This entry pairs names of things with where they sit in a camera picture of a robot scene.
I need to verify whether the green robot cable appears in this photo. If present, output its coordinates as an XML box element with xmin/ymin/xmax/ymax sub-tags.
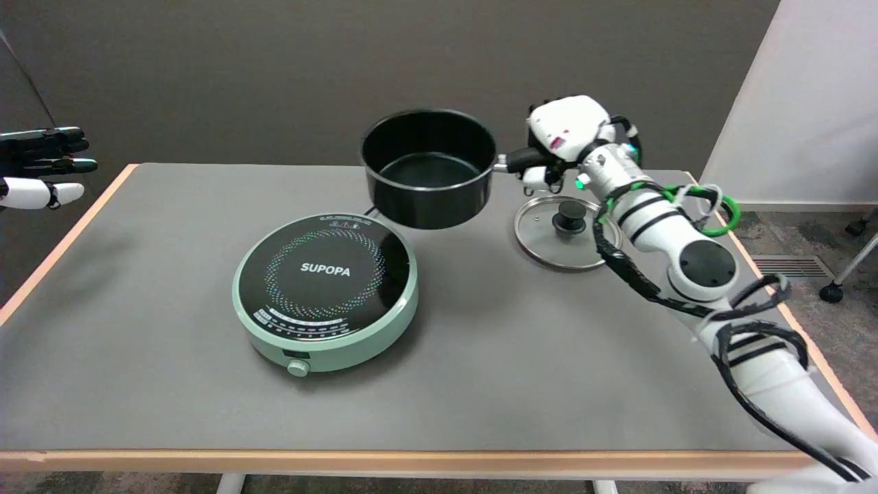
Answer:
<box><xmin>595</xmin><ymin>141</ymin><xmax>743</xmax><ymax>238</ymax></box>

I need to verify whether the chair leg with black caster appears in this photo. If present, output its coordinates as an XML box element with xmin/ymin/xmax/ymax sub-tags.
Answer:
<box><xmin>819</xmin><ymin>209</ymin><xmax>878</xmax><ymax>304</ymax></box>

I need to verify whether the green SUPOPA induction cooker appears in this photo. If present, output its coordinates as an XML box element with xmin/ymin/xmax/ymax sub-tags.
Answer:
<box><xmin>232</xmin><ymin>213</ymin><xmax>419</xmax><ymax>378</ymax></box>

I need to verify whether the glass pot lid black knob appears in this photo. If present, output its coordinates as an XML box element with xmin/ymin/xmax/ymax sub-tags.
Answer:
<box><xmin>514</xmin><ymin>195</ymin><xmax>622</xmax><ymax>271</ymax></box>

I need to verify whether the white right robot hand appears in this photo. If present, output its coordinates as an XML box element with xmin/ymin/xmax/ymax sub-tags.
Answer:
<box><xmin>519</xmin><ymin>95</ymin><xmax>618</xmax><ymax>196</ymax></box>

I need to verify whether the grey table mat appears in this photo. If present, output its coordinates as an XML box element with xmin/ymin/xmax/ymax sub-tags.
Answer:
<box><xmin>0</xmin><ymin>163</ymin><xmax>868</xmax><ymax>454</ymax></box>

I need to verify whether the floor air vent grille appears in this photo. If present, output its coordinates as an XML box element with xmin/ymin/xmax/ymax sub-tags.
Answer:
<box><xmin>750</xmin><ymin>255</ymin><xmax>838</xmax><ymax>280</ymax></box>

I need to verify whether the black saucepan with handle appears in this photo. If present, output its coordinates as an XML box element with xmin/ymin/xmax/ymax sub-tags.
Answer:
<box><xmin>361</xmin><ymin>108</ymin><xmax>558</xmax><ymax>231</ymax></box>

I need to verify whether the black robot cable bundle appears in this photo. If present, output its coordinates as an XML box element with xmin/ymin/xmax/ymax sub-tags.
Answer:
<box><xmin>591</xmin><ymin>115</ymin><xmax>866</xmax><ymax>484</ymax></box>

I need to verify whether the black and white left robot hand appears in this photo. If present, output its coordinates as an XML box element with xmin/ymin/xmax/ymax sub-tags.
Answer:
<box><xmin>0</xmin><ymin>126</ymin><xmax>98</xmax><ymax>211</ymax></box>

